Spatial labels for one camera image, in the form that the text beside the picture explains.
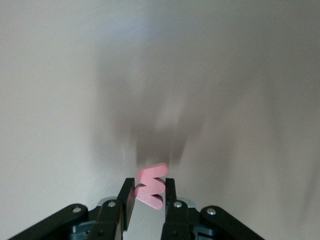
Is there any brown table cover mat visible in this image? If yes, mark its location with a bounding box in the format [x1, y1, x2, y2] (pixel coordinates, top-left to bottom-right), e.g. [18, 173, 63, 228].
[0, 0, 320, 240]

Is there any pink foam lowercase w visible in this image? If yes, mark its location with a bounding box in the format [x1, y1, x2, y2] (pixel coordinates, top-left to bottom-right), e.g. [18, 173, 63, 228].
[134, 162, 169, 211]

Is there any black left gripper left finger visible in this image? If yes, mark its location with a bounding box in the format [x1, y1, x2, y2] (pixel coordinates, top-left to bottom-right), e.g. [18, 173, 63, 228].
[7, 177, 136, 240]

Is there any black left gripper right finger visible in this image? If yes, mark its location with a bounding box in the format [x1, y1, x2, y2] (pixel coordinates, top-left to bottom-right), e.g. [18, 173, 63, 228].
[159, 177, 266, 240]

